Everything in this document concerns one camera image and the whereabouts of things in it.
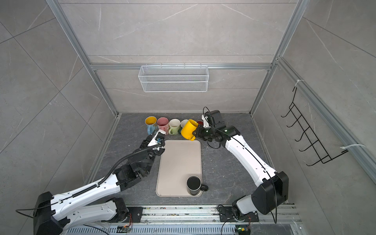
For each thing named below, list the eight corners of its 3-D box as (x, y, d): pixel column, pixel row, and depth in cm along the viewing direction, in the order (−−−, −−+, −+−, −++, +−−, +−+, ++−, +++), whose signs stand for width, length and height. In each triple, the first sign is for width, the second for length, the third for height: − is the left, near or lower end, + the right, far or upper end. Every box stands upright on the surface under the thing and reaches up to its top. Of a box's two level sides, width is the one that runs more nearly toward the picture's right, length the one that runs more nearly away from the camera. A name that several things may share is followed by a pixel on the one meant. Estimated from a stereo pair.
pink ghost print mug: (158, 137, 107) (155, 126, 98) (160, 127, 113) (157, 116, 104) (169, 137, 107) (167, 126, 98) (170, 127, 113) (168, 116, 104)
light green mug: (169, 138, 106) (167, 129, 98) (170, 127, 113) (169, 118, 104) (180, 138, 106) (179, 129, 98) (180, 127, 113) (180, 118, 104)
